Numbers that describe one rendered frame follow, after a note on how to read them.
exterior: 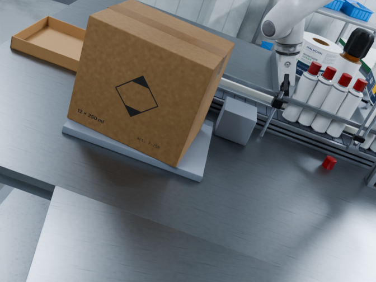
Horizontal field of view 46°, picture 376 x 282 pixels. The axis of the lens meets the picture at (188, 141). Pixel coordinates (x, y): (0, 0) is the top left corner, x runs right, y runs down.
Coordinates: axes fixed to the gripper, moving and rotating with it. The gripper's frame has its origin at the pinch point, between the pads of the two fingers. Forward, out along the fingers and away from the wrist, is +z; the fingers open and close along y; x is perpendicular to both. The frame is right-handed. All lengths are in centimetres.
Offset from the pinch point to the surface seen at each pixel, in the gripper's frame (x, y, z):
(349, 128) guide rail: -22.8, 2.9, 12.0
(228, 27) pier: 35, 289, 54
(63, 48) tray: 72, 0, -14
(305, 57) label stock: -10.9, 46.6, 1.9
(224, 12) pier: 39, 287, 39
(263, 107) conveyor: 6.1, 0.9, 4.6
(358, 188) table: -23.1, -19.9, 20.3
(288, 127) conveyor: -2.0, -5.6, 8.3
